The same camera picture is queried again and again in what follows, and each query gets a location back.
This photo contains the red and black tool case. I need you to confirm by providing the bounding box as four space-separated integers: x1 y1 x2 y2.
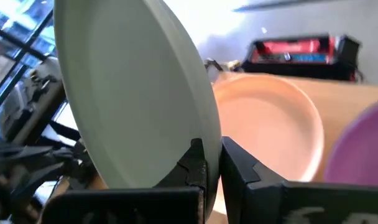
241 33 363 82

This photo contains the lilac plate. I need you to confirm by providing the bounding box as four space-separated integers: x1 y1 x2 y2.
323 96 378 187

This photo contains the off-white plate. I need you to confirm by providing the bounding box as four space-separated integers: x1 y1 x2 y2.
53 0 223 218

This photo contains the peach plate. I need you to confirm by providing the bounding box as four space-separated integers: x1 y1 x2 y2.
211 73 326 216

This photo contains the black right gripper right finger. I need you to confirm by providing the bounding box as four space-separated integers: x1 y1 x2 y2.
219 136 378 224

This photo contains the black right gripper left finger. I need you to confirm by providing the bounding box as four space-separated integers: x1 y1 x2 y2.
41 138 208 224

